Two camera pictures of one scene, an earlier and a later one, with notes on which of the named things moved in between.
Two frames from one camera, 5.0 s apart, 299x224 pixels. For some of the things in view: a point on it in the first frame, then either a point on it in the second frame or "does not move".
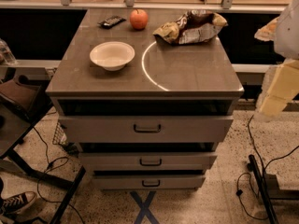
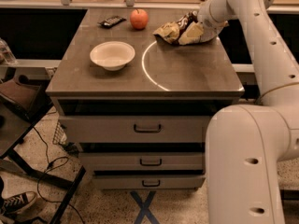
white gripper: x=289 y=35 -> x=206 y=19
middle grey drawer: x=147 y=161 does not move
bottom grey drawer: x=149 y=182 does not move
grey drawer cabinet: x=147 y=95 does not move
